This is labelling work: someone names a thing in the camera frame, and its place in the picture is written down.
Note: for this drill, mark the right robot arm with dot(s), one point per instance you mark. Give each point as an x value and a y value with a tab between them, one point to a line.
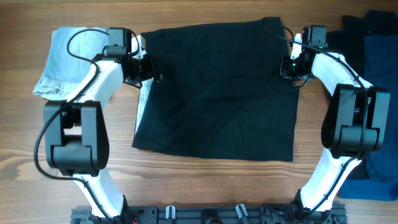
354	124

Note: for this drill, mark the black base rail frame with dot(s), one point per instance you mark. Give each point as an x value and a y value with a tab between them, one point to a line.
265	214

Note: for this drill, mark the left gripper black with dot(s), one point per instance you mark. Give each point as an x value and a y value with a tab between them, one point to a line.
150	73

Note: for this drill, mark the dark navy folded garment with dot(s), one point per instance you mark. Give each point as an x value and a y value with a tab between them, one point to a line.
369	45

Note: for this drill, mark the folded light blue jeans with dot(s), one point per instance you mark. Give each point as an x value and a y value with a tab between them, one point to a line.
63	73

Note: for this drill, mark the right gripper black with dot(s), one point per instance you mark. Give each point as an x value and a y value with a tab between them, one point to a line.
284	72

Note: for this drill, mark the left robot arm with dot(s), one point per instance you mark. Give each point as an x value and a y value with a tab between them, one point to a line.
73	144

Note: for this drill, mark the black shorts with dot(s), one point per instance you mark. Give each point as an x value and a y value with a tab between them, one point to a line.
219	94

